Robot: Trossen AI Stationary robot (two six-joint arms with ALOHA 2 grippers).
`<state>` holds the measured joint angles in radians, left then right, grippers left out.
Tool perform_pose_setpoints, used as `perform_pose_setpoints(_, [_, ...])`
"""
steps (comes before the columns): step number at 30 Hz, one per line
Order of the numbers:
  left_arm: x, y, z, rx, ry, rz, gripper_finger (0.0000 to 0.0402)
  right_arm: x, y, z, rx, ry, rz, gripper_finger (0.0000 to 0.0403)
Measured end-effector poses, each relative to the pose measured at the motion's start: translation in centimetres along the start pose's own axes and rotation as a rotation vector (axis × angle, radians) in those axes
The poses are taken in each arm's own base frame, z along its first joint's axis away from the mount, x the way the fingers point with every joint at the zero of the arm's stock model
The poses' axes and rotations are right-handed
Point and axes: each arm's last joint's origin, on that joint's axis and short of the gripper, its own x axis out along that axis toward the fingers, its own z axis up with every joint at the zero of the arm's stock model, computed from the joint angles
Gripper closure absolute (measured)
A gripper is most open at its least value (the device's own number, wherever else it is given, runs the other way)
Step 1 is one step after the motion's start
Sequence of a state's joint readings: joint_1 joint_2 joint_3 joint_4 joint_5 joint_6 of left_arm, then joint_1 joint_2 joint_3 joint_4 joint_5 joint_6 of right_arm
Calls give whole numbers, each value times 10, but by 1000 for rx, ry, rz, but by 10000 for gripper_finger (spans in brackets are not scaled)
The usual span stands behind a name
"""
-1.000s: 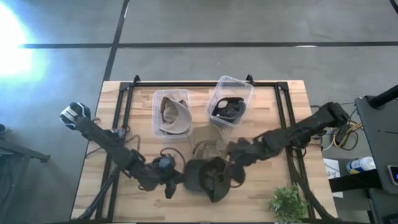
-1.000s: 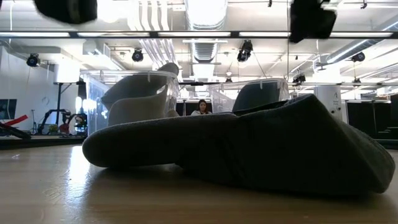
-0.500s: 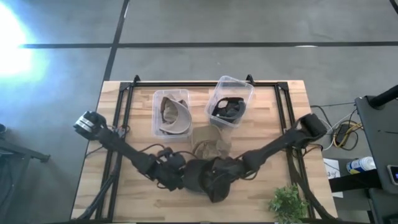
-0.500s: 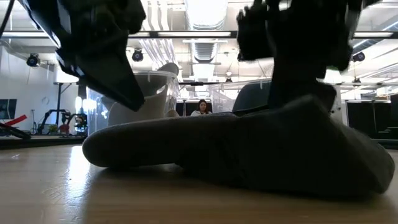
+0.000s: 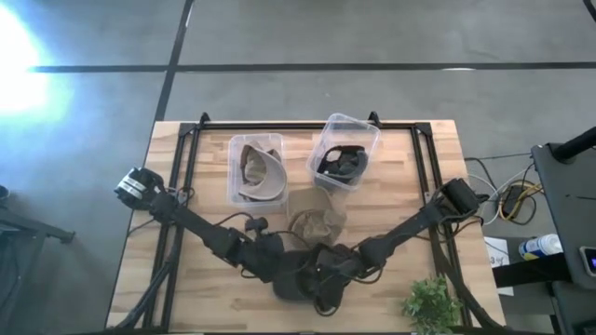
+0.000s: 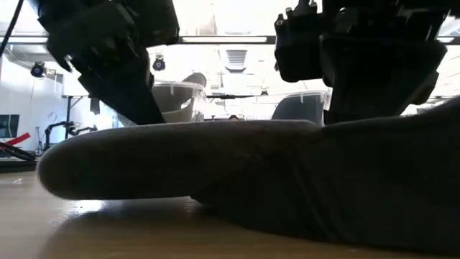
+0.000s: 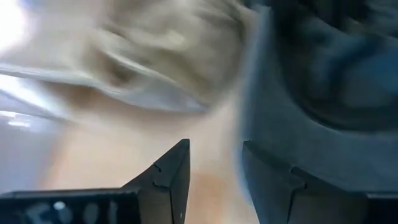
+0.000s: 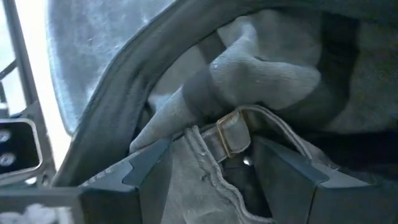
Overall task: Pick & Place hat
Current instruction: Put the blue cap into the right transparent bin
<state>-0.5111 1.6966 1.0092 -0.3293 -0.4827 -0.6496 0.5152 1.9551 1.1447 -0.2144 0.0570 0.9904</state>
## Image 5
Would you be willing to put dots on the white and blue spray can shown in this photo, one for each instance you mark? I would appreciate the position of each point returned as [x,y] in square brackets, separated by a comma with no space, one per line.
[540,246]

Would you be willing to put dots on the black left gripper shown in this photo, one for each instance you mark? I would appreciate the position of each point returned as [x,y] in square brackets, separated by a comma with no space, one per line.
[265,253]

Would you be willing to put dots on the dark grey cart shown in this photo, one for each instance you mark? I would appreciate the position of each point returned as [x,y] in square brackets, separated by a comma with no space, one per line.
[568,209]

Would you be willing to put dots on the black floor stand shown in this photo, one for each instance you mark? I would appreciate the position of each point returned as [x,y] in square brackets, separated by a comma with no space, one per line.
[28,228]

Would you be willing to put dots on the tan cap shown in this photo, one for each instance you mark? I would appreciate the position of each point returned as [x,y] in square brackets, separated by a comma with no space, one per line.
[316,216]
[253,170]
[267,179]

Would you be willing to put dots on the black metal table frame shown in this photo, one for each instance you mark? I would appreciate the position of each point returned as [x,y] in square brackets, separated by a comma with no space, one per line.
[223,126]

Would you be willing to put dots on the device with blue screen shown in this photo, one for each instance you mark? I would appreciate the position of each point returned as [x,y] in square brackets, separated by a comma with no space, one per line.
[589,260]

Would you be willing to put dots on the black power adapter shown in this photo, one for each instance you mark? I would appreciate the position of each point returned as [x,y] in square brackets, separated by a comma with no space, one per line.
[514,199]

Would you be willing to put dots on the green artificial plant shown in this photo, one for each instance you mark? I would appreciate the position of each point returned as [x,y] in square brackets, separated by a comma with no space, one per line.
[430,304]

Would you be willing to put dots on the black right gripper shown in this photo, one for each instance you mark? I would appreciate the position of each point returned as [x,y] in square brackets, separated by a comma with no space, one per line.
[339,263]

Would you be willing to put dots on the clear plastic bin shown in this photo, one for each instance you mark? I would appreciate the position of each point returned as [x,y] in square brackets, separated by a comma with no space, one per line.
[256,170]
[344,151]

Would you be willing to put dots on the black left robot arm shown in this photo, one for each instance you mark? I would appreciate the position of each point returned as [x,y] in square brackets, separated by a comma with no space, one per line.
[186,218]

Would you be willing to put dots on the black pole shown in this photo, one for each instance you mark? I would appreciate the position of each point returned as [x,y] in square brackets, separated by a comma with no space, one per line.
[575,146]

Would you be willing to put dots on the white paper sheet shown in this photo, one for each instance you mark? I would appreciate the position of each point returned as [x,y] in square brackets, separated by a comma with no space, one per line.
[499,260]

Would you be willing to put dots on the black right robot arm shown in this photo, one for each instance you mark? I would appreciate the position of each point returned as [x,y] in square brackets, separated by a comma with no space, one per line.
[419,223]

